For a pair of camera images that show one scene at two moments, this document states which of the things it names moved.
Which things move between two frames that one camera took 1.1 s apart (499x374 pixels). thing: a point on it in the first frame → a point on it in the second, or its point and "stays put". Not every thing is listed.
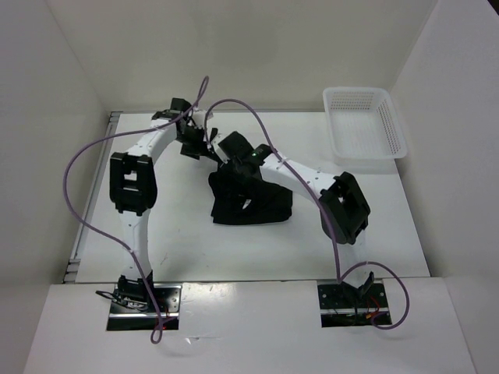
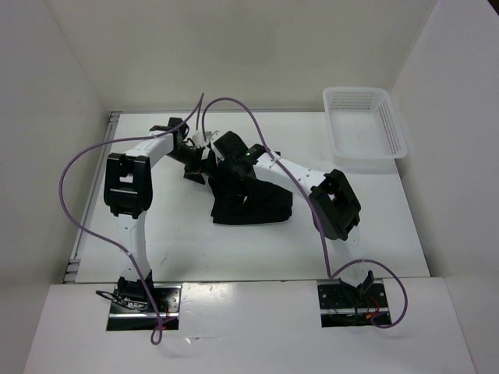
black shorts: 236,199 stays put
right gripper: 242,178 stays put
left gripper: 196,150 → 207,165
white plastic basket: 364,128 stays put
